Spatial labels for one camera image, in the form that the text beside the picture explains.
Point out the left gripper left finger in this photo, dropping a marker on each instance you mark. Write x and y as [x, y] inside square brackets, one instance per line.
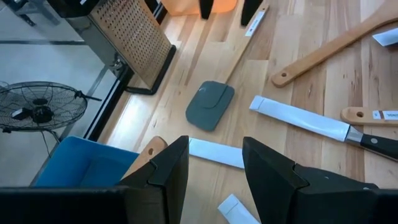
[174, 174]

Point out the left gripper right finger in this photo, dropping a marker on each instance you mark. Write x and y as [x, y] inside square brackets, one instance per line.
[280, 193]

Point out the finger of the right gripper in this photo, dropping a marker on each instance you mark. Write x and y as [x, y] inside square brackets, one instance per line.
[250, 11]
[206, 7]

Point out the wooden notched spoon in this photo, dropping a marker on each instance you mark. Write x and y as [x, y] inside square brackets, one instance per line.
[348, 116]

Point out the orange plastic bin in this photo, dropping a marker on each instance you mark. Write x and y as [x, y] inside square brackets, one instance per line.
[183, 7]

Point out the steel box grater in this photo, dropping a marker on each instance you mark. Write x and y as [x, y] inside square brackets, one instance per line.
[130, 37]

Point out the blue plastic bin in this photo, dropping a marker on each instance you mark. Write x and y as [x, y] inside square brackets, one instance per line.
[81, 165]

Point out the black floor fan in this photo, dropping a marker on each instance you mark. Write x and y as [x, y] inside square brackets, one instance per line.
[40, 113]

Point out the grey metal stand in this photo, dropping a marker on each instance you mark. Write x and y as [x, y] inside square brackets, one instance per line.
[37, 11]

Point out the black metal table frame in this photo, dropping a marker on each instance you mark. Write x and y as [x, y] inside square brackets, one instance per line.
[105, 105]

